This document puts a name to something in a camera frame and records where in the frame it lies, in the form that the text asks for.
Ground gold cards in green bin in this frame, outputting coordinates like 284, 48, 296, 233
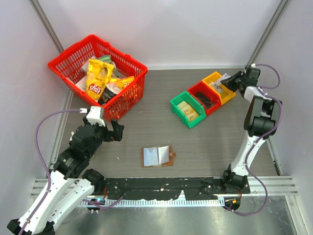
177, 101, 199, 122

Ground brown leather card holder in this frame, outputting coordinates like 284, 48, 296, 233
141, 145, 176, 167

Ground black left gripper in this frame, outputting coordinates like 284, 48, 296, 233
84, 116, 124, 158

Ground green snack packet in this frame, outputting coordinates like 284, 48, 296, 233
97, 55, 112, 63

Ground yellow plastic bin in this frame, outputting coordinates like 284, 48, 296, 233
202, 71, 236, 105

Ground black and white cup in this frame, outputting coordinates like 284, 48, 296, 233
98, 82, 122, 106

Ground white VIP card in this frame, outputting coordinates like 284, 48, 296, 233
220, 73, 231, 86

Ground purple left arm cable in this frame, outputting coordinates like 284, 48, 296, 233
19, 109, 124, 235

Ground red plastic bin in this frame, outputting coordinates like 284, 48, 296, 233
187, 81, 221, 116

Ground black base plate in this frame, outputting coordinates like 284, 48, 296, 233
104, 177, 250, 201

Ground yellow snack packet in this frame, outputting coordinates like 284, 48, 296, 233
110, 76, 134, 90

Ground yellow Lays chips bag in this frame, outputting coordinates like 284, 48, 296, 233
85, 59, 114, 100

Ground green plastic bin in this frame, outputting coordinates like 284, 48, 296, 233
170, 91, 206, 129

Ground white label in yellow bin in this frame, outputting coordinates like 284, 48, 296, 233
209, 81, 224, 94

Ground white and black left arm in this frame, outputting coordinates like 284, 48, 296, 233
7, 117, 124, 235

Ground dark item in red bin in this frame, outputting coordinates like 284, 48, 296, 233
195, 91, 218, 110

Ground white cable duct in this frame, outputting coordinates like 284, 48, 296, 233
75, 198, 225, 208

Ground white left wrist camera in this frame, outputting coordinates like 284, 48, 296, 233
79, 106, 106, 127

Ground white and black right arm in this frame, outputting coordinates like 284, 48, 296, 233
221, 64, 282, 193

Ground red plastic shopping basket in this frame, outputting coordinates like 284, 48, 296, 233
48, 34, 148, 120

